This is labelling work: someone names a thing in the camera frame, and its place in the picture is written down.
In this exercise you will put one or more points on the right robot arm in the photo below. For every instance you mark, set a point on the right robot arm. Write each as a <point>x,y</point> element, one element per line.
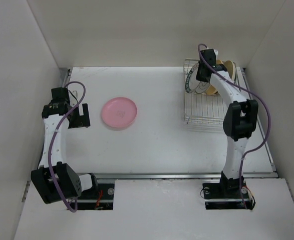
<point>239,122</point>

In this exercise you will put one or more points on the cream plate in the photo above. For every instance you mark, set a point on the cream plate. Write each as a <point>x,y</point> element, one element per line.
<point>231,68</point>

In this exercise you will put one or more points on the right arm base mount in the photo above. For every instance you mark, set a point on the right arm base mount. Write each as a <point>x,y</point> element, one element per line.
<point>216,199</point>

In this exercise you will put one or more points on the white green-rimmed plate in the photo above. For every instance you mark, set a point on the white green-rimmed plate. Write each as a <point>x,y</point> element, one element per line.
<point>192,85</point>

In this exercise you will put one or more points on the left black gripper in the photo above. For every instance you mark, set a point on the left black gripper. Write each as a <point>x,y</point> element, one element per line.
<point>81,121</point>

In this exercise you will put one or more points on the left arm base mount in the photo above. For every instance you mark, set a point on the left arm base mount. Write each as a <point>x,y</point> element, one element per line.
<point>97,200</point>

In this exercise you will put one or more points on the pink plate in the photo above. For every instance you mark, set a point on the pink plate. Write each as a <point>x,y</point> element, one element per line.
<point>119,112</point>

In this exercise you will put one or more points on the yellow plate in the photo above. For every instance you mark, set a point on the yellow plate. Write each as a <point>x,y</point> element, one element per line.
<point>211,89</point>

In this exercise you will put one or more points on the aluminium front rail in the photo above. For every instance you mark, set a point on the aluminium front rail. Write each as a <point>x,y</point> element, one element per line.
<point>175,176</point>

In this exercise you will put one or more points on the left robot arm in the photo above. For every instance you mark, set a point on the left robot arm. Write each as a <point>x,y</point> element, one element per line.
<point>54,179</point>

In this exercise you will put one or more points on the wire dish rack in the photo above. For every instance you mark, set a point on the wire dish rack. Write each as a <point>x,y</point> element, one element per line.
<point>202,109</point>

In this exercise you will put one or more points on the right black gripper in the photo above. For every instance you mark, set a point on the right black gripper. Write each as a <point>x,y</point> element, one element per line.
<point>199,76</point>

